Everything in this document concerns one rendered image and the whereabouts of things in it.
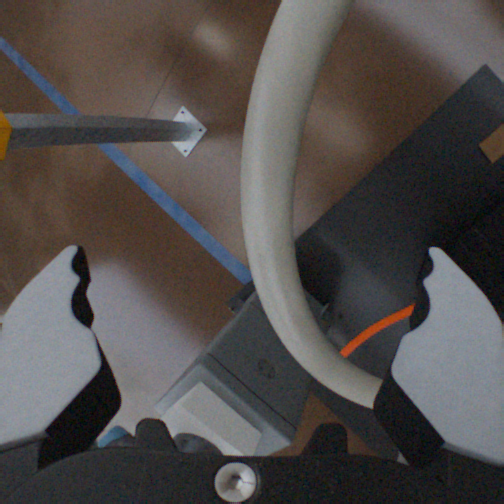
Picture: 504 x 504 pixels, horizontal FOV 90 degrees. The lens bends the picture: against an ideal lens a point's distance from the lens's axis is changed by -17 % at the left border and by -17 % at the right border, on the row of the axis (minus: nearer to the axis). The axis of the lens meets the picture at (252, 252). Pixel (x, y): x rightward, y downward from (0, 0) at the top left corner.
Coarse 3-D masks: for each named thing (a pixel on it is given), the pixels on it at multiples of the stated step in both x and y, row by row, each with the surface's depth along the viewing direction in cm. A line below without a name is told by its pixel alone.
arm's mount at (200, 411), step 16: (192, 400) 83; (208, 400) 86; (176, 416) 82; (192, 416) 80; (208, 416) 82; (224, 416) 85; (240, 416) 89; (176, 432) 85; (192, 432) 83; (208, 432) 80; (224, 432) 81; (240, 432) 84; (256, 432) 87; (224, 448) 81; (240, 448) 80
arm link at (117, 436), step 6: (114, 426) 71; (120, 426) 73; (108, 432) 68; (114, 432) 68; (120, 432) 70; (126, 432) 72; (102, 438) 65; (108, 438) 66; (114, 438) 67; (120, 438) 68; (126, 438) 69; (132, 438) 71; (102, 444) 64; (108, 444) 65; (114, 444) 66; (120, 444) 67; (126, 444) 68; (132, 444) 69
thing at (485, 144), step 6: (492, 132) 104; (498, 132) 102; (486, 138) 104; (492, 138) 103; (498, 138) 102; (480, 144) 106; (486, 144) 105; (492, 144) 104; (498, 144) 103; (486, 150) 106; (492, 150) 105; (498, 150) 104; (486, 156) 107; (492, 156) 106; (498, 156) 105; (492, 162) 106
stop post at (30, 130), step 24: (0, 120) 65; (24, 120) 74; (48, 120) 82; (72, 120) 90; (96, 120) 100; (120, 120) 112; (144, 120) 126; (168, 120) 143; (192, 120) 153; (0, 144) 68; (24, 144) 77; (48, 144) 85; (72, 144) 95; (192, 144) 158
